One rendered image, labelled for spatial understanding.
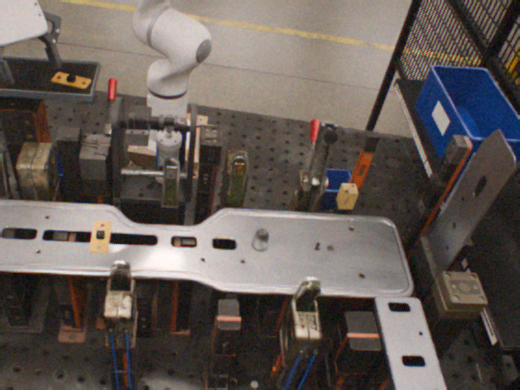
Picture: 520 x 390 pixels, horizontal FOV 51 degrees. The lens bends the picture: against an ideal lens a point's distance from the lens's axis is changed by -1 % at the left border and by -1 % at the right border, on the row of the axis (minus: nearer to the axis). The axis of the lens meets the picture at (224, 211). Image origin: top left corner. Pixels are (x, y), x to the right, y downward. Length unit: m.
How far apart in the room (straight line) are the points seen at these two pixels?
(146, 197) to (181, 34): 0.43
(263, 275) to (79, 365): 0.50
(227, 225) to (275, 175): 0.60
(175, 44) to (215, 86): 1.91
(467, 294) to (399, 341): 0.17
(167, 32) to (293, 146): 0.67
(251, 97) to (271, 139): 1.40
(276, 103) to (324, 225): 2.09
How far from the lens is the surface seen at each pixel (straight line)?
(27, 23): 1.04
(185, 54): 1.46
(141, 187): 1.33
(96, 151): 1.26
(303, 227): 1.25
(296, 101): 3.35
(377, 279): 1.21
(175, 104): 1.62
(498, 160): 1.11
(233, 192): 1.26
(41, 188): 1.28
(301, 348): 1.06
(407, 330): 1.16
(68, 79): 1.32
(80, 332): 1.41
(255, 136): 1.93
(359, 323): 1.16
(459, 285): 1.20
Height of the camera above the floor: 1.92
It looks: 47 degrees down
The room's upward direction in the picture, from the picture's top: 8 degrees clockwise
